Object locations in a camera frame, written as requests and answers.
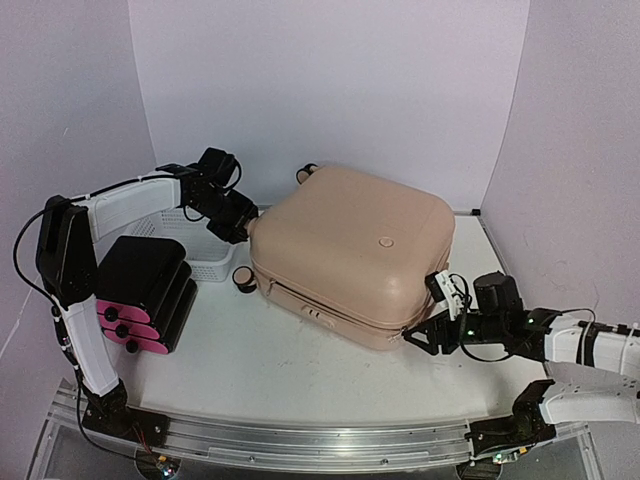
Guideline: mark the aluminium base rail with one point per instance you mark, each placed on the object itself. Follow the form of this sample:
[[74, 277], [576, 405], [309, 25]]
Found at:
[[319, 450]]

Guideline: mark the beige hard-shell suitcase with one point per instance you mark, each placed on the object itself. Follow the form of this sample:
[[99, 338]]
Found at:
[[350, 251]]

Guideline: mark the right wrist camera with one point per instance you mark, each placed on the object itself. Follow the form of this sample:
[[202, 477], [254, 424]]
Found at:
[[444, 290]]

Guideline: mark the black pink drawer organizer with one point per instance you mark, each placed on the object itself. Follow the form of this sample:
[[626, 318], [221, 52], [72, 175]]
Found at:
[[145, 293]]

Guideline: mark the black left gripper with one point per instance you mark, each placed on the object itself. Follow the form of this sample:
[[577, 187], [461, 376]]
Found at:
[[234, 234]]

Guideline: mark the white perforated plastic basket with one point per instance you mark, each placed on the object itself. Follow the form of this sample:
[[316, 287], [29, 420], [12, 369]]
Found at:
[[209, 257]]

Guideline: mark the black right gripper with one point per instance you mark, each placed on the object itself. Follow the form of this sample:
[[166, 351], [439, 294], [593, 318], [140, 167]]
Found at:
[[432, 330]]

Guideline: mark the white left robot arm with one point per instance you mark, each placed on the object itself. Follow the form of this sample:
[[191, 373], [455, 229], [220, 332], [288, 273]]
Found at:
[[71, 228]]

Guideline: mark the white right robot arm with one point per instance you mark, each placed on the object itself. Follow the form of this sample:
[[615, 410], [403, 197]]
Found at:
[[559, 336]]

